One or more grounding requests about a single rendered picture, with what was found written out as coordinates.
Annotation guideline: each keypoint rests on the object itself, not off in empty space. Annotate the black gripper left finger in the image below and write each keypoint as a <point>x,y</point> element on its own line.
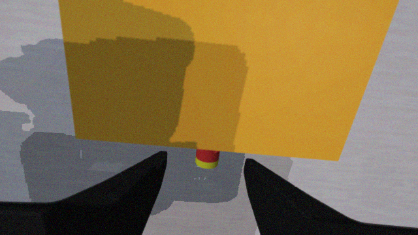
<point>120,205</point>

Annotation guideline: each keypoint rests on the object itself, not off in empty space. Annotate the red cylinder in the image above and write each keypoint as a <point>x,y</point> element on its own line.
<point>207,158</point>

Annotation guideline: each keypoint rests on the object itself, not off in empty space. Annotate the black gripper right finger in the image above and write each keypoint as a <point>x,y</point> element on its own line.
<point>280,208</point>

